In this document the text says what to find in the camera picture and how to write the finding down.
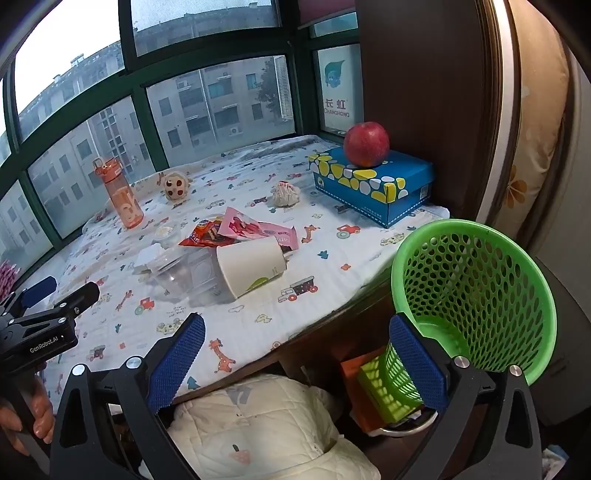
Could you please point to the orange box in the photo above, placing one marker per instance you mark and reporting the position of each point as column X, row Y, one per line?
column 358, row 392

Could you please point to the brown wooden wardrobe panel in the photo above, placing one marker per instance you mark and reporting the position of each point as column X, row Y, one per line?
column 429, row 83

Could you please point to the crumpled white tissue ball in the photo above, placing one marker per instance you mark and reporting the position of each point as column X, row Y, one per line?
column 285, row 194

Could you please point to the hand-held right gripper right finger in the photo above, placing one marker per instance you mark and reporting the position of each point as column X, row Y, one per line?
column 415, row 364

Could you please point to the clear round plastic lid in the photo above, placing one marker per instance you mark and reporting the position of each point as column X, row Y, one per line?
column 167, row 232

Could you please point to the red apple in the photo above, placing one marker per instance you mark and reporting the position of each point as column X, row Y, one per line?
column 367, row 144

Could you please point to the white louvered outdoor unit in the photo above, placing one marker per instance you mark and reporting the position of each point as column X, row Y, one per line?
column 284, row 87

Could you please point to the person's left hand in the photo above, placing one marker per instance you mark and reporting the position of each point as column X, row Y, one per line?
column 39, row 415

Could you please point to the red orange snack wrapper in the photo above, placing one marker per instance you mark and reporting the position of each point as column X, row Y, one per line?
column 201, row 235

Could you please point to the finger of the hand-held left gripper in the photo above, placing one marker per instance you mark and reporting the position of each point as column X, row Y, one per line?
column 39, row 288
column 76, row 297

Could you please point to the white quilted blanket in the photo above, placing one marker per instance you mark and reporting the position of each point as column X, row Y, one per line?
column 258, row 429

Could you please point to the white paper cup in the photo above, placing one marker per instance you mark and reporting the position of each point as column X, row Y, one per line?
column 247, row 267

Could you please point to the blue spotted tissue box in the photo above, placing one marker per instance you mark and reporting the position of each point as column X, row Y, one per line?
column 392, row 184

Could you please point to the green plastic mesh basket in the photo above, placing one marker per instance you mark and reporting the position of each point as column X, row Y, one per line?
column 475, row 277

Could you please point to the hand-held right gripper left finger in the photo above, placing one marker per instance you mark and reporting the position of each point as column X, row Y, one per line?
column 178, row 364

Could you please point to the cream toy with red spots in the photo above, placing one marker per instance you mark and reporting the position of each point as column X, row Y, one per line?
column 176, row 188

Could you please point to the green window frame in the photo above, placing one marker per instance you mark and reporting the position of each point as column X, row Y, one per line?
column 138, row 92

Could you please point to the clear plastic food container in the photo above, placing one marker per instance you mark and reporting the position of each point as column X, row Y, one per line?
column 189, row 279

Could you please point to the pink snack wrapper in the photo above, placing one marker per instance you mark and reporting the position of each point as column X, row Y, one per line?
column 249, row 228

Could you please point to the pink striped object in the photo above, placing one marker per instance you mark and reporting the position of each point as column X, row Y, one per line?
column 6, row 279

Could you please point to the beige floral curtain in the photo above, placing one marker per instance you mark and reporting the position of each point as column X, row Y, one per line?
column 531, row 138

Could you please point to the white window sticker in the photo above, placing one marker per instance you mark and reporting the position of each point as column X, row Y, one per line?
column 341, row 87

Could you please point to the orange water bottle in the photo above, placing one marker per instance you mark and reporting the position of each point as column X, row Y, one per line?
column 122, row 198

